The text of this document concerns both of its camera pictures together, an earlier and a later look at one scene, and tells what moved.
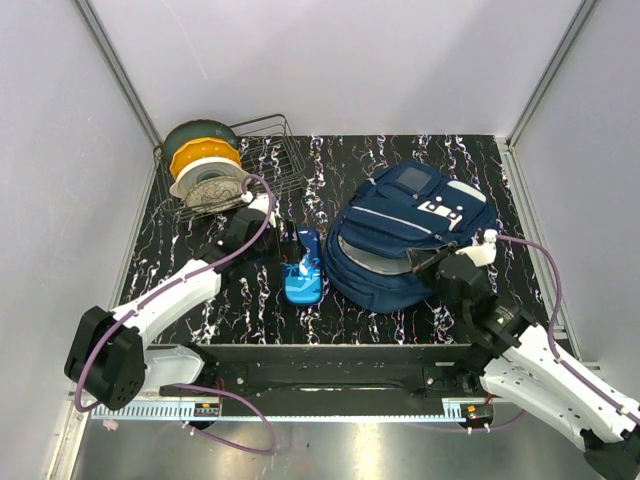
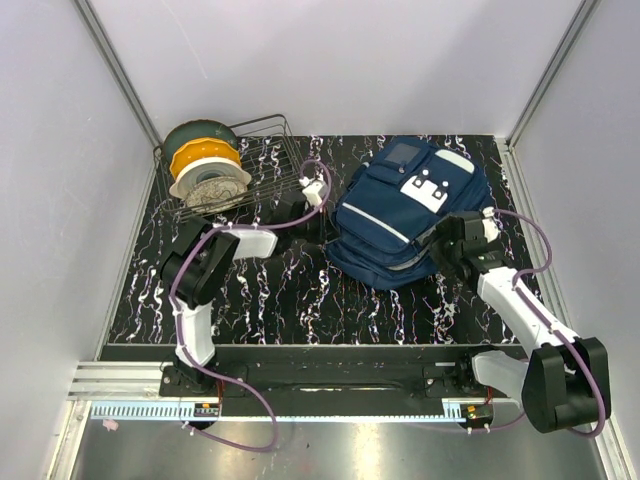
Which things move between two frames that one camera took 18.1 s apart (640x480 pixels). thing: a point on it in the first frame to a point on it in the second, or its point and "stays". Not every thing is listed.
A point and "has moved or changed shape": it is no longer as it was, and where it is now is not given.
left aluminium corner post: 119,72 stays
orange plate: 204,147 stays
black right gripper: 420,258 to 443,229
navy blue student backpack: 409,205 has moved or changed shape
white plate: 203,168 stays
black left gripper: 291,251 to 322,225
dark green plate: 196,129 stays
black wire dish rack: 266,148 stays
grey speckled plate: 213,193 stays
